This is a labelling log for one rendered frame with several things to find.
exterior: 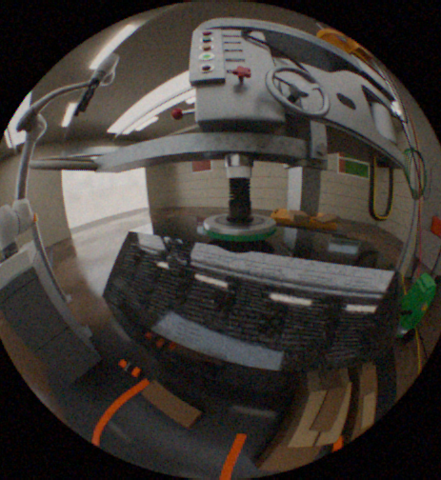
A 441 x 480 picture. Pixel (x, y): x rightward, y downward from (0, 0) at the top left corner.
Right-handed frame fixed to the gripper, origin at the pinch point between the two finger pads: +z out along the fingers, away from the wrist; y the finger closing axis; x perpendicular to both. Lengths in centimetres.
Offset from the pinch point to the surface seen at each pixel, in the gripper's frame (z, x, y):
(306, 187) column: -2, 84, 123
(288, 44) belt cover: -42, 13, 87
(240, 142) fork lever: 11, 11, 87
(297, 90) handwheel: -3, 3, 96
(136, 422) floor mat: 128, -42, 95
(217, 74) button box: -2, 2, 79
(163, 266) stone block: 50, 9, 78
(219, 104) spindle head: 5, 5, 81
